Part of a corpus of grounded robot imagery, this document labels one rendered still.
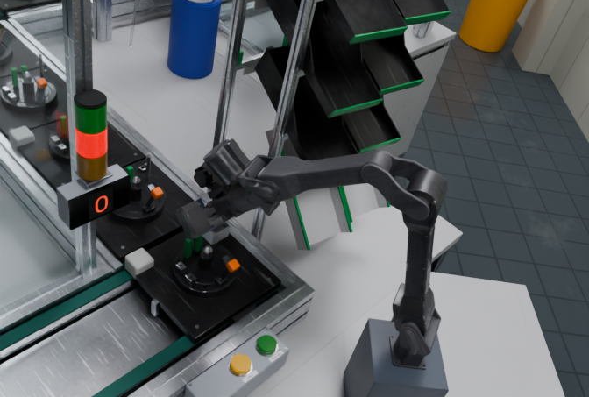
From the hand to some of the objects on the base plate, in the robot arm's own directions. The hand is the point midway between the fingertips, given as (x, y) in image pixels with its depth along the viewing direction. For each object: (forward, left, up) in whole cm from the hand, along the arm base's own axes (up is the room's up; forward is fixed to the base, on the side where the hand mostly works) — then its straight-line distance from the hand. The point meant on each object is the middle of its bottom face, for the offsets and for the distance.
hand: (210, 209), depth 120 cm
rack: (+34, -17, -29) cm, 48 cm away
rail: (-31, +8, -29) cm, 43 cm away
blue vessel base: (+98, +16, -29) cm, 104 cm away
